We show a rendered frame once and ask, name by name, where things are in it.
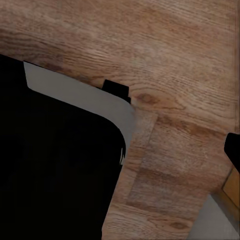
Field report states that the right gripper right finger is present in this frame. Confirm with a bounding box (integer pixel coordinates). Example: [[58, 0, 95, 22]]
[[224, 133, 240, 173]]

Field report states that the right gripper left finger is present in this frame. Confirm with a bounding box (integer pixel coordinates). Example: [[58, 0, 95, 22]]
[[0, 133, 26, 193]]

